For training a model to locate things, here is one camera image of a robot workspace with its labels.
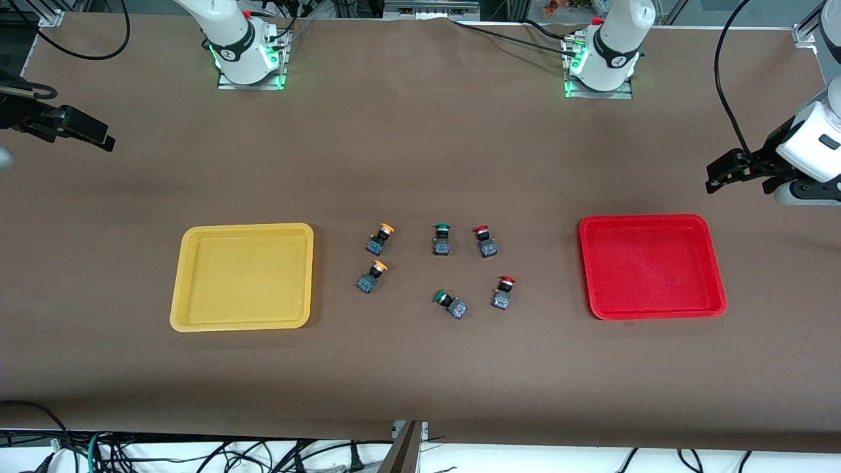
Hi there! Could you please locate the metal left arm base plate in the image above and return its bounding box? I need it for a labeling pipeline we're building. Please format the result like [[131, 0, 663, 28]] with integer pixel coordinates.
[[563, 33, 635, 101]]

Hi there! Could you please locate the red push button switch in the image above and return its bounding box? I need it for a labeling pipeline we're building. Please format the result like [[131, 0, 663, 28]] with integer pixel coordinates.
[[491, 276, 517, 311], [473, 225, 498, 258]]

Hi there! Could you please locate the aluminium frame profile under table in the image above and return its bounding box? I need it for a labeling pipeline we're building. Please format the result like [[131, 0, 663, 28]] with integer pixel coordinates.
[[378, 420, 428, 473]]

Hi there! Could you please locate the long black table cable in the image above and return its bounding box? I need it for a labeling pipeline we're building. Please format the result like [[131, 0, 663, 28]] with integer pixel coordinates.
[[450, 18, 574, 53]]

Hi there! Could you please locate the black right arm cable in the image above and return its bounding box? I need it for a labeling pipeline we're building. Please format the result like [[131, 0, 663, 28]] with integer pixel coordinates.
[[7, 0, 131, 62]]

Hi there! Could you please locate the yellow plastic tray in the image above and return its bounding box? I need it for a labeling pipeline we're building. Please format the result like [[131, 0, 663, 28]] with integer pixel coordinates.
[[170, 223, 315, 333]]

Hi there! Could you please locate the aluminium corner profile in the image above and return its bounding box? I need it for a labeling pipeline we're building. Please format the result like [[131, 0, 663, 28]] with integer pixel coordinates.
[[36, 0, 66, 28], [791, 0, 830, 48]]

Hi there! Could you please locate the yellow push button switch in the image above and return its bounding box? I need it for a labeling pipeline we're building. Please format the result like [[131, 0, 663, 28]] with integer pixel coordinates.
[[365, 223, 396, 256], [356, 260, 389, 294]]

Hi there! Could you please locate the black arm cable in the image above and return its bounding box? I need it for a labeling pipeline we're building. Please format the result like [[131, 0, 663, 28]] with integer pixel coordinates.
[[714, 0, 754, 156], [7, 0, 131, 62]]

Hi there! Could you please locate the thick black floor cable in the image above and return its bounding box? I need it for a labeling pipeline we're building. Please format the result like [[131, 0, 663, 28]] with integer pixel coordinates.
[[0, 399, 72, 473]]

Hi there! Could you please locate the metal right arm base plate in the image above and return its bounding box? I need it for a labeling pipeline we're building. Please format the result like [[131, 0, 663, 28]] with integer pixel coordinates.
[[217, 23, 291, 91]]

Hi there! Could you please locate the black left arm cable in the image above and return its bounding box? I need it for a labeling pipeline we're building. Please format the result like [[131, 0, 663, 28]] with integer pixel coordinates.
[[714, 0, 754, 156]]

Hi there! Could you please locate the red plastic tray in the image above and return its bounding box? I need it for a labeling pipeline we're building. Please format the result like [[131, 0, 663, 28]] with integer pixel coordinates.
[[578, 214, 728, 321]]

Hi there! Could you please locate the brown table cover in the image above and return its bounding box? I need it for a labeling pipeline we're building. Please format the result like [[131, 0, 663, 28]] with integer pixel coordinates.
[[0, 12, 841, 454]]

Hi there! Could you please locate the metal rail behind table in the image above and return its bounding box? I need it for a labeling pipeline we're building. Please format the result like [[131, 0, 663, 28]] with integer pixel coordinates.
[[384, 0, 481, 21]]

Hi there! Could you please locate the short black table cable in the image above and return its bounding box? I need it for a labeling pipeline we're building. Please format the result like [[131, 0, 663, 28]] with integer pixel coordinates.
[[519, 18, 579, 41]]

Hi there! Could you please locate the green floor cable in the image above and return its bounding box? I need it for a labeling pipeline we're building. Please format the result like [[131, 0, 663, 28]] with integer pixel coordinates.
[[87, 430, 106, 473]]

